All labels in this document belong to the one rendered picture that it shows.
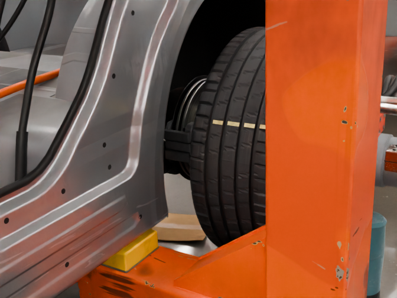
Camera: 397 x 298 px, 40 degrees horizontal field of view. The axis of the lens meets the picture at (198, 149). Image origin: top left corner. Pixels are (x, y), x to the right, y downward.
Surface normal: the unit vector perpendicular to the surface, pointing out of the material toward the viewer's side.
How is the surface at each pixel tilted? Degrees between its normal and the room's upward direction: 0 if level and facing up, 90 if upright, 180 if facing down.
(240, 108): 56
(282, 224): 90
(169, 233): 1
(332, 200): 90
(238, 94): 50
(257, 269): 90
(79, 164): 90
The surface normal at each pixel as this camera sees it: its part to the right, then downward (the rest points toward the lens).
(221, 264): -0.52, 0.31
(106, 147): 0.85, 0.15
